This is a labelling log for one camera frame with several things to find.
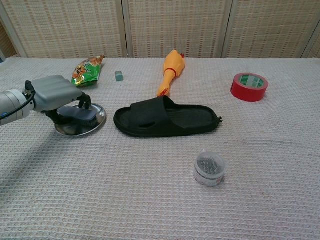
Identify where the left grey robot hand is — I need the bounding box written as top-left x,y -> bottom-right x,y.
23,75 -> 92,125

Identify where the black slide sandal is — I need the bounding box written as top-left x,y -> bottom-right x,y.
113,95 -> 224,138

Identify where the green snack bag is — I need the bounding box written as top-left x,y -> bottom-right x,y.
71,55 -> 106,88

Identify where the round steel plate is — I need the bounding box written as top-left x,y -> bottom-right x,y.
54,102 -> 108,137

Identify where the yellow rubber chicken toy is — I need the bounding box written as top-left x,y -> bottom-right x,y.
156,49 -> 187,98

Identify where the beige waffle tablecloth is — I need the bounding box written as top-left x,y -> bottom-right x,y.
0,57 -> 320,240

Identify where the woven folding screen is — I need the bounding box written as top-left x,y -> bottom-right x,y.
0,0 -> 320,60

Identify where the clear round pin box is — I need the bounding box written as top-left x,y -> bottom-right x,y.
193,149 -> 226,187

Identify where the red tape roll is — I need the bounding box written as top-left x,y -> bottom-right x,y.
230,72 -> 269,103

